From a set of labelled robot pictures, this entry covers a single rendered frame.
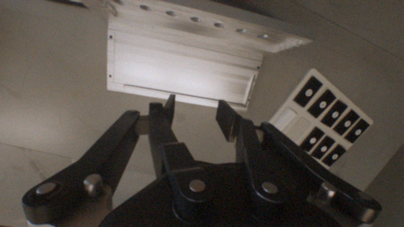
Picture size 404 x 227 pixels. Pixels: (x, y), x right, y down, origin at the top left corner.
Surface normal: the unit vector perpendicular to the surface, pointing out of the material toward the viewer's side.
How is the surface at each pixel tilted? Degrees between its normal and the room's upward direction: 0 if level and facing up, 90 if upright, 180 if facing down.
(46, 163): 0
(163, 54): 0
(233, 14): 11
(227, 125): 90
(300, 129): 0
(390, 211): 90
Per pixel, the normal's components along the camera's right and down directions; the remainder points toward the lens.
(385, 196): -0.94, -0.26
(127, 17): 0.13, 0.18
